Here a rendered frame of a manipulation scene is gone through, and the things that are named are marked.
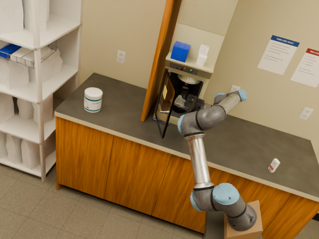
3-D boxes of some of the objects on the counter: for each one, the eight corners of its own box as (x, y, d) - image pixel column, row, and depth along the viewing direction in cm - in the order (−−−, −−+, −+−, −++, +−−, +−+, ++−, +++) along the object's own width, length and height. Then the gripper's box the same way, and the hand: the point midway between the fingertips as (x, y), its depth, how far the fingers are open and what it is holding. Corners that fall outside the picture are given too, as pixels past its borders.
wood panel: (155, 91, 256) (200, -97, 174) (158, 92, 255) (205, -96, 174) (140, 120, 216) (189, -106, 134) (144, 121, 216) (195, -105, 134)
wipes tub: (88, 101, 222) (89, 85, 213) (103, 106, 221) (105, 90, 212) (80, 109, 211) (81, 93, 202) (96, 114, 210) (98, 98, 201)
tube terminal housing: (160, 102, 243) (182, 13, 198) (195, 113, 241) (226, 26, 196) (152, 117, 223) (176, 22, 178) (191, 130, 220) (225, 36, 176)
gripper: (205, 98, 181) (174, 88, 182) (204, 105, 174) (172, 95, 175) (201, 109, 186) (171, 99, 187) (200, 116, 179) (168, 106, 180)
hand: (172, 101), depth 183 cm, fingers closed
